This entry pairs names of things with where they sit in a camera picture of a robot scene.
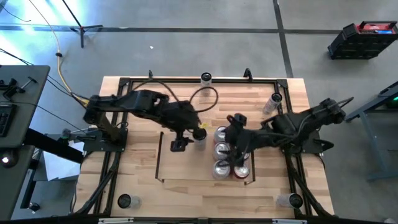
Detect black metal table frame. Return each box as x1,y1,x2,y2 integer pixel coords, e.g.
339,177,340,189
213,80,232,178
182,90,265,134
74,76,335,218

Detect black diagonal desk beam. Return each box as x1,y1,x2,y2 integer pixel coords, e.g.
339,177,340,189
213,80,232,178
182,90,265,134
23,128,85,164

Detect black toolbox with red lid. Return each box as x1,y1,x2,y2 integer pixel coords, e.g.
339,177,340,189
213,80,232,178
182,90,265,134
326,20,398,60

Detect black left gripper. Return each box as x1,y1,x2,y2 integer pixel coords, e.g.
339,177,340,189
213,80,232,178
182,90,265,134
167,105,203,153

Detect yellow extension cable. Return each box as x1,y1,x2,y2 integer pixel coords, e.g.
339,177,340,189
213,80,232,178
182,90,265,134
29,0,90,105

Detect white paper sheet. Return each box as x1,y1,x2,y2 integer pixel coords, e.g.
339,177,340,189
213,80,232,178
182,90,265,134
42,139,85,182

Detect black desk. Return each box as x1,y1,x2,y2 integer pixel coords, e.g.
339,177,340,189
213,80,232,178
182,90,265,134
0,64,51,149
0,144,35,222

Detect black device with green light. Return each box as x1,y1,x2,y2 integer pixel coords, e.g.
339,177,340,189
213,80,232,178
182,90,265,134
386,93,398,109

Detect silver aluminium bracket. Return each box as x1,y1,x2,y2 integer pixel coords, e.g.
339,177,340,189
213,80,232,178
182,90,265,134
98,217,134,224
272,218,308,224

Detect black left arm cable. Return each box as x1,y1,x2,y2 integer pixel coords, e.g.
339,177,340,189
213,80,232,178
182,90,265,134
132,79,219,113

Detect black keyboard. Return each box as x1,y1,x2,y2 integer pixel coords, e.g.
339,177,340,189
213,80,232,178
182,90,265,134
0,104,18,138

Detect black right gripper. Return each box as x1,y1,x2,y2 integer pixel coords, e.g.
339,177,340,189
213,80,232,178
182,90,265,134
223,113,259,169

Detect wooden shelf with black legs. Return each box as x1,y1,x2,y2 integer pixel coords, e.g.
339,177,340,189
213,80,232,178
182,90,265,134
154,131,256,185

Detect black computer mouse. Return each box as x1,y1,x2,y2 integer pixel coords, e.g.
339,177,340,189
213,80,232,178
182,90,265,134
0,151,18,169

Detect black clamp tools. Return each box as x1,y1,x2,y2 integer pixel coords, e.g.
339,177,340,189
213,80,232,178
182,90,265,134
0,76,38,99

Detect grey metal table frame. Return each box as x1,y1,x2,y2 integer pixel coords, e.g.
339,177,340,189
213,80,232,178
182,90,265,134
341,81,398,183

